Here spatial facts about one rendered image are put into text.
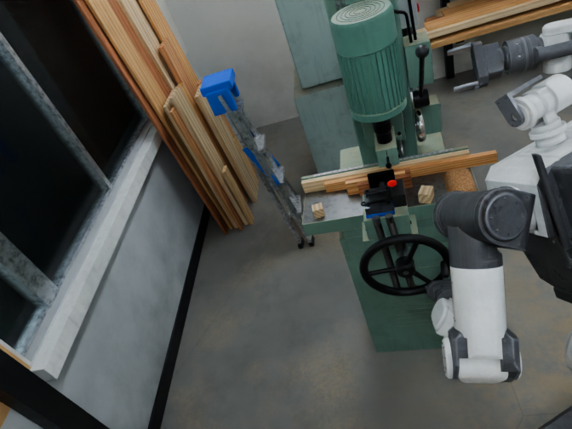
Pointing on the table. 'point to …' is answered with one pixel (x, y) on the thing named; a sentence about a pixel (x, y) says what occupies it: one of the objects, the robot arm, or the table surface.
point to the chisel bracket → (387, 151)
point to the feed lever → (421, 79)
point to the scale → (377, 163)
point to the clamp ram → (380, 178)
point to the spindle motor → (369, 60)
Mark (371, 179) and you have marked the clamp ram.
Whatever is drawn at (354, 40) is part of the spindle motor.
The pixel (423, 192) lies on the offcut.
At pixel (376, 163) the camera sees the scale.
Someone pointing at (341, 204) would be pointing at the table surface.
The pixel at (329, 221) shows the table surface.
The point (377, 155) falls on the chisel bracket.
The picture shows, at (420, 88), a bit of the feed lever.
